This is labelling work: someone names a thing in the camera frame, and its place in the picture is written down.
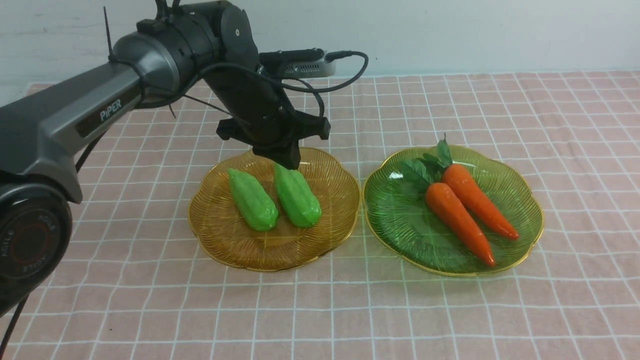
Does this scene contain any black gripper viewer-left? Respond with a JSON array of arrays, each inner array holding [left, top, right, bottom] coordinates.
[[205, 64, 331, 170]]

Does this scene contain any green bitter gourd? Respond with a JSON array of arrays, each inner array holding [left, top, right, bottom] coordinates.
[[274, 162, 322, 228], [227, 168, 279, 232]]

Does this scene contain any toy carrot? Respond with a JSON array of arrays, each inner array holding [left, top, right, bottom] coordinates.
[[423, 136, 520, 240], [398, 159, 496, 267]]

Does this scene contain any black robot arm viewer-left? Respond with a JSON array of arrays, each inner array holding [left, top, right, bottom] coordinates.
[[0, 0, 330, 315]]

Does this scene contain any amber plastic plate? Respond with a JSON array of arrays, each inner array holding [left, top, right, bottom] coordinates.
[[187, 147, 361, 272]]

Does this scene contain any green plastic plate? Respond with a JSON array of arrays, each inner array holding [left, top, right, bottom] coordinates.
[[362, 145, 546, 278]]

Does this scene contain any pink checkered tablecloth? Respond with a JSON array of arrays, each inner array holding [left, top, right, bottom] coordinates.
[[4, 71, 640, 360]]

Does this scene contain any grey wrist camera viewer-left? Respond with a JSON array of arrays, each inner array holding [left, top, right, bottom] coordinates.
[[259, 48, 336, 79]]

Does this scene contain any black camera cable viewer-left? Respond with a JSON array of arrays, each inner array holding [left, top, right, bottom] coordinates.
[[170, 50, 370, 121]]

